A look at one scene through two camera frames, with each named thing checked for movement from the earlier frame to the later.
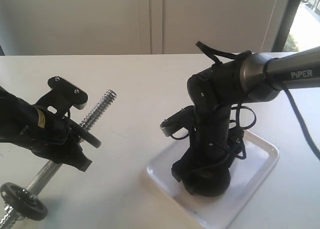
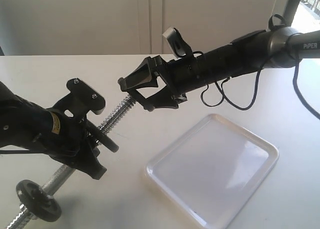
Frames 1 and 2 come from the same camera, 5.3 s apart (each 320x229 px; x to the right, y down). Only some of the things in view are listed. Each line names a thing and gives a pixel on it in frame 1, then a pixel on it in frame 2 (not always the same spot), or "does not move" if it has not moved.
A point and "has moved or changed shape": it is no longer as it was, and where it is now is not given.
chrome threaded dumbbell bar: [9, 218] -> [24, 215]
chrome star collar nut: [25, 198] -> [40, 201]
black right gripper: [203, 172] -> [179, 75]
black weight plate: [22, 202] -> [37, 202]
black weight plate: [84, 135] has moved or changed shape
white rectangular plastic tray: [217, 211] does not move
